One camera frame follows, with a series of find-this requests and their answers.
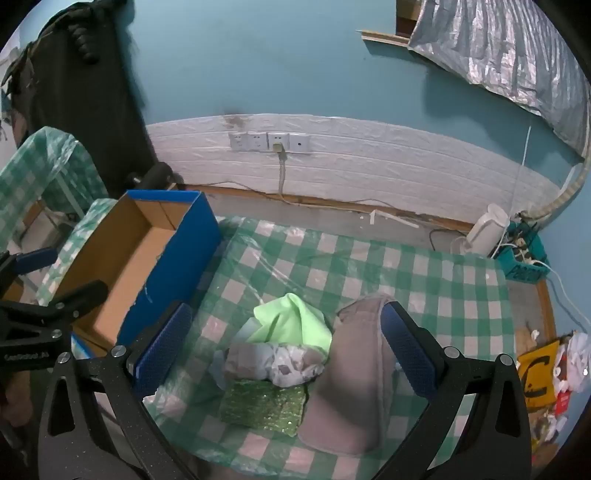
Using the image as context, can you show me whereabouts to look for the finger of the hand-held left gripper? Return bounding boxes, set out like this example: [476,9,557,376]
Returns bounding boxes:
[41,281,110,325]
[0,248,59,296]

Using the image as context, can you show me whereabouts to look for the black handle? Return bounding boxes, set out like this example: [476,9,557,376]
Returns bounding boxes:
[126,161,177,191]

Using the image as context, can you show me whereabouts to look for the white power strip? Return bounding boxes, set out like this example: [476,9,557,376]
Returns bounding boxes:
[501,237,539,265]

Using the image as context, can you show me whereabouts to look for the grey plug with cable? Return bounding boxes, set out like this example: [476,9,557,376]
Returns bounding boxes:
[272,143,290,199]

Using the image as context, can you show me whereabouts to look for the white plastic strip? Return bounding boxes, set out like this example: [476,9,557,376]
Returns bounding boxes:
[369,210,419,230]

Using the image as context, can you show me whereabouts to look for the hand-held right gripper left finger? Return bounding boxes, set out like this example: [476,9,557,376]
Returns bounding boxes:
[38,300,195,480]

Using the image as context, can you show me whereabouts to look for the grey-blue sock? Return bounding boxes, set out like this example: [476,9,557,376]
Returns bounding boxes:
[225,342,278,382]

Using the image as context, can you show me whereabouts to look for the grey corrugated hose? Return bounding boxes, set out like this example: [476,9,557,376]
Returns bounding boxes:
[522,157,591,227]

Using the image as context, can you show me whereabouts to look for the wooden strip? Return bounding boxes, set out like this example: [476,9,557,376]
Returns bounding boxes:
[360,30,411,48]

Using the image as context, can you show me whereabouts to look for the grey fleece sock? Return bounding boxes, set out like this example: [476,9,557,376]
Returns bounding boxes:
[298,293,403,459]

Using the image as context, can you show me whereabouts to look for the white patterned cloth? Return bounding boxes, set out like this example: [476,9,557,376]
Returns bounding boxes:
[270,344,329,389]

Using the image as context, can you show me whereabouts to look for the white electric kettle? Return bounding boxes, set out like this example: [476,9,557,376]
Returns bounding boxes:
[464,203,509,257]

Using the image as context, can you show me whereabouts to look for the green checkered plastic cover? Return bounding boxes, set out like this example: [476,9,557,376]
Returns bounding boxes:
[0,128,110,251]

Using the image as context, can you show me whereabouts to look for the green checkered tablecloth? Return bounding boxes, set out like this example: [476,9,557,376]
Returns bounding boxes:
[37,198,519,480]

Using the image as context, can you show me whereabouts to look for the yellow bag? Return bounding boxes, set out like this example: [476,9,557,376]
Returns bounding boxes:
[516,339,562,411]

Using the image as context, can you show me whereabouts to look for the blue cardboard box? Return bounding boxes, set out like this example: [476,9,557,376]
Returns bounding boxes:
[55,189,223,360]

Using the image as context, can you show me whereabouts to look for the dark hanging clothes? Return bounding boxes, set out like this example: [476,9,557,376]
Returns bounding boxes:
[0,0,160,205]

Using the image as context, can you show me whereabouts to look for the light green cloth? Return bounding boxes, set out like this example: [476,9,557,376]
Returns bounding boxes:
[245,293,334,357]

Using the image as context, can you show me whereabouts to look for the silver tarp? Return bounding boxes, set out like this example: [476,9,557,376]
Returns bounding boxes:
[409,0,591,154]

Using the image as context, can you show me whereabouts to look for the teal plastic basket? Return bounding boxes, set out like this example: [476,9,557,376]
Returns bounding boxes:
[496,222,548,281]

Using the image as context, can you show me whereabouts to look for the thin white cable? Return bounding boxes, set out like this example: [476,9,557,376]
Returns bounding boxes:
[492,124,532,257]

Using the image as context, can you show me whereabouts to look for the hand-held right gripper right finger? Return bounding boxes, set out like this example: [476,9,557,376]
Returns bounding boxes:
[380,300,533,480]

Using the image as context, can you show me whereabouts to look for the green glitter sponge cloth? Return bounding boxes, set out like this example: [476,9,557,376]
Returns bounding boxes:
[218,378,309,438]

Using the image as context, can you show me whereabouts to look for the white plastic bag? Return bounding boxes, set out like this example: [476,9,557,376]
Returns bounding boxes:
[551,330,591,393]

